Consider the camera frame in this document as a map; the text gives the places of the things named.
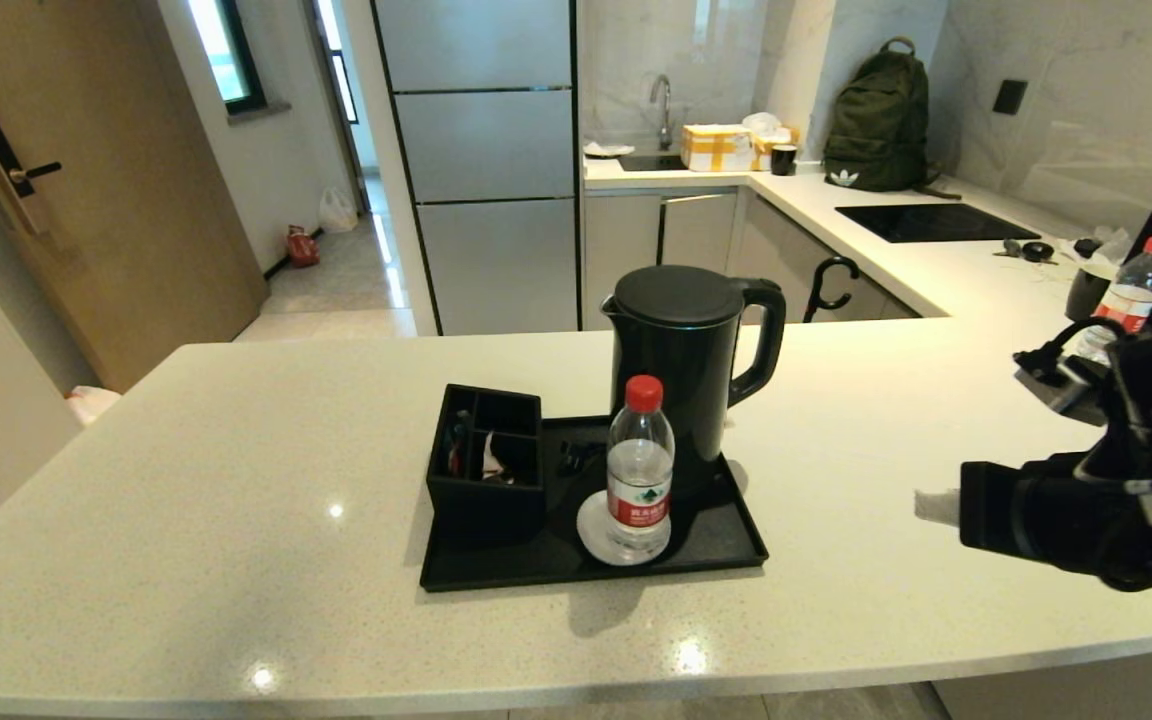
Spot black serving tray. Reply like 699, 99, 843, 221
420, 413, 770, 593

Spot black door lock handle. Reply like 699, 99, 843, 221
0, 115, 64, 236

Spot red-label water bottle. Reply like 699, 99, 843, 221
1076, 236, 1152, 366
606, 375, 677, 563

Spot yellow-taped cardboard box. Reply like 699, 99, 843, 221
681, 123, 757, 172

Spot dark-framed window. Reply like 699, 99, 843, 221
186, 0, 267, 116

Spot chrome kitchen faucet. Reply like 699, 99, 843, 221
649, 73, 675, 151

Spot white trash bag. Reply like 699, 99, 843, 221
66, 386, 122, 426

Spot crumpled white tissue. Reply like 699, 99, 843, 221
1061, 228, 1134, 281

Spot black organizer box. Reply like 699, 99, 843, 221
425, 383, 547, 546

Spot white round coaster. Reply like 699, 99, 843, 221
576, 488, 672, 567

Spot brown wooden door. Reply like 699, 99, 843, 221
0, 0, 269, 393

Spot white kitchen base cabinets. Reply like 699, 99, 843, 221
581, 185, 922, 331

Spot black induction cooktop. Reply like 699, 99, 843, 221
835, 203, 1042, 244

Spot silver tall refrigerator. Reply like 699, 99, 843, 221
371, 0, 582, 336

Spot black umbrella handle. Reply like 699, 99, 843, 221
803, 256, 862, 323

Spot dark green backpack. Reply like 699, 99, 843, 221
823, 36, 962, 198

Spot black electric kettle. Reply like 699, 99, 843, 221
601, 265, 787, 471

